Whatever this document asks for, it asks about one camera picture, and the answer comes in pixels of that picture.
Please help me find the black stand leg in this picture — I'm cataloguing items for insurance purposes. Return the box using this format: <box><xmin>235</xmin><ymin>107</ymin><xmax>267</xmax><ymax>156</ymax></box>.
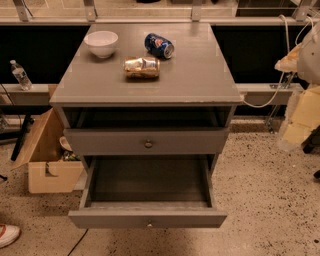
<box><xmin>11</xmin><ymin>113</ymin><xmax>34</xmax><ymax>161</ymax></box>

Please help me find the open cardboard box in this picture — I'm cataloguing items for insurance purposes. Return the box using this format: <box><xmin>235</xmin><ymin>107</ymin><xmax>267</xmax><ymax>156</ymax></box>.
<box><xmin>12</xmin><ymin>108</ymin><xmax>87</xmax><ymax>194</ymax></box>

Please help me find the crushed gold snack bag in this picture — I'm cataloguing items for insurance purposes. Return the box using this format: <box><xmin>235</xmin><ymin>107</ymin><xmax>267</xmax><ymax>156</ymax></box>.
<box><xmin>123</xmin><ymin>56</ymin><xmax>160</xmax><ymax>79</ymax></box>

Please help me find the white red sneaker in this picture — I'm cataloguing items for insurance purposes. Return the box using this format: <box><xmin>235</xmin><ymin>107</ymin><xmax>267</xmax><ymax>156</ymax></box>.
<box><xmin>0</xmin><ymin>224</ymin><xmax>21</xmax><ymax>248</ymax></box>

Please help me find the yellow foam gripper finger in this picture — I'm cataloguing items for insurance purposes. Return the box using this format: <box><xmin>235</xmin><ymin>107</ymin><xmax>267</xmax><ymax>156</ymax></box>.
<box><xmin>274</xmin><ymin>44</ymin><xmax>301</xmax><ymax>73</ymax></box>

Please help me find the blue soda can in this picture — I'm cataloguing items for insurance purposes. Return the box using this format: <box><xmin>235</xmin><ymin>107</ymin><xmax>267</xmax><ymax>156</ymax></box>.
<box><xmin>144</xmin><ymin>33</ymin><xmax>174</xmax><ymax>59</ymax></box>

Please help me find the white ceramic bowl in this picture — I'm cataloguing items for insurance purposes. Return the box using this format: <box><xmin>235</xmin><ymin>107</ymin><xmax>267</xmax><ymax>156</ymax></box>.
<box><xmin>83</xmin><ymin>31</ymin><xmax>119</xmax><ymax>58</ymax></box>

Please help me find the clear plastic water bottle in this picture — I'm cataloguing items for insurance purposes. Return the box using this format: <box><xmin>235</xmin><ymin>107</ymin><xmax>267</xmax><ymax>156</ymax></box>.
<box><xmin>10</xmin><ymin>60</ymin><xmax>32</xmax><ymax>91</ymax></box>

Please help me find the white power cable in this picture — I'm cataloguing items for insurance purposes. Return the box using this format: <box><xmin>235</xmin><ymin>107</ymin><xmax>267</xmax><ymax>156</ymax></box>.
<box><xmin>241</xmin><ymin>14</ymin><xmax>316</xmax><ymax>109</ymax></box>

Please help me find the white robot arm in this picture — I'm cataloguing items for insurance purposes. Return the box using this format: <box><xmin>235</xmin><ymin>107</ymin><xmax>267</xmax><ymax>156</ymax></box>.
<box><xmin>274</xmin><ymin>22</ymin><xmax>320</xmax><ymax>85</ymax></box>

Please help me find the grey wooden drawer cabinet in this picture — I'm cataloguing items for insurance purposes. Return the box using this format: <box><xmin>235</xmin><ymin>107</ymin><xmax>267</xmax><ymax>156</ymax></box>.
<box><xmin>49</xmin><ymin>22</ymin><xmax>244</xmax><ymax>230</ymax></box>

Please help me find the grey top drawer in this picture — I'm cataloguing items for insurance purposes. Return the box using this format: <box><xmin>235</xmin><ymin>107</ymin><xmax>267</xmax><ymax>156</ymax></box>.
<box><xmin>64</xmin><ymin>128</ymin><xmax>229</xmax><ymax>155</ymax></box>

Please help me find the grey drawer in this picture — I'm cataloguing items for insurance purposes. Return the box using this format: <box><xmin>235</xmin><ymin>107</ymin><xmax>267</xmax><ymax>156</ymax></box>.
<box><xmin>64</xmin><ymin>128</ymin><xmax>229</xmax><ymax>155</ymax></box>
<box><xmin>69</xmin><ymin>155</ymin><xmax>227</xmax><ymax>229</ymax></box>

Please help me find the black floor cable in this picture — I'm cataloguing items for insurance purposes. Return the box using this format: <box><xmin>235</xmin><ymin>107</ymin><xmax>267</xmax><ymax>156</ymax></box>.
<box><xmin>66</xmin><ymin>228</ymin><xmax>90</xmax><ymax>256</ymax></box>

